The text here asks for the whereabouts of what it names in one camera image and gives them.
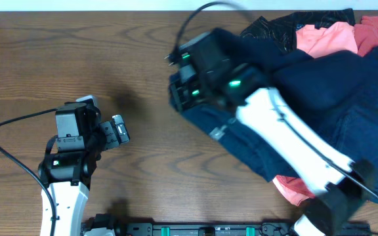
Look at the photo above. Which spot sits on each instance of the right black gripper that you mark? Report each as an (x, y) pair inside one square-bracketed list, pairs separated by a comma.
[(181, 92)]

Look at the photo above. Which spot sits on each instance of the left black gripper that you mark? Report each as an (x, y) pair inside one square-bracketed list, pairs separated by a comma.
[(111, 139)]

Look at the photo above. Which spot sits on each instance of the navy blue shorts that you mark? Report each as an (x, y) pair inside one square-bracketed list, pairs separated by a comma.
[(336, 95)]

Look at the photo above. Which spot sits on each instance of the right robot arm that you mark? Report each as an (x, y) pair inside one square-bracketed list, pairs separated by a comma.
[(339, 184)]

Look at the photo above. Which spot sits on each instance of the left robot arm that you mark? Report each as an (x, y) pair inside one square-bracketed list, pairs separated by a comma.
[(69, 162)]

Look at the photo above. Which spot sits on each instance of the black patterned garment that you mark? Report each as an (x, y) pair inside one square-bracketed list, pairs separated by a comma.
[(283, 30)]

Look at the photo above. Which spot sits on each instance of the pink coral garment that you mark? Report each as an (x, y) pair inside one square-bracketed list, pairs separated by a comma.
[(317, 43)]

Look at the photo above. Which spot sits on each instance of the red coral garment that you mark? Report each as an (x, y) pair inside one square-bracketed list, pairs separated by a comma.
[(366, 34)]

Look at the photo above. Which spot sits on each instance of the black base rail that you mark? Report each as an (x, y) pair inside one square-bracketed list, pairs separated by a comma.
[(222, 229)]

